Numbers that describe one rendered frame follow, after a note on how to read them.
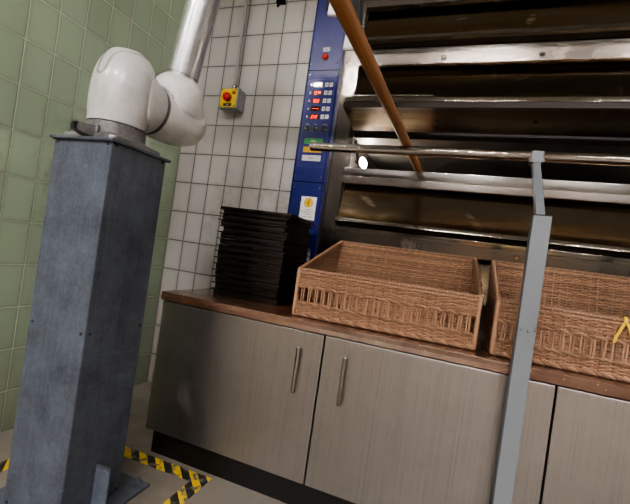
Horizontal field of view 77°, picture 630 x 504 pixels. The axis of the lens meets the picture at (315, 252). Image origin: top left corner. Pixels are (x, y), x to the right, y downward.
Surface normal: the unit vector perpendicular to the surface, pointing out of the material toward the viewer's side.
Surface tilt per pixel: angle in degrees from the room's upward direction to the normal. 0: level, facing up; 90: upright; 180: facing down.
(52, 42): 90
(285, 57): 90
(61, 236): 90
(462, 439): 90
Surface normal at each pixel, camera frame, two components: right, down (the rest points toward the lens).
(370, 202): -0.27, -0.39
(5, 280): 0.93, 0.13
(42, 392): -0.32, -0.04
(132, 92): 0.67, 0.07
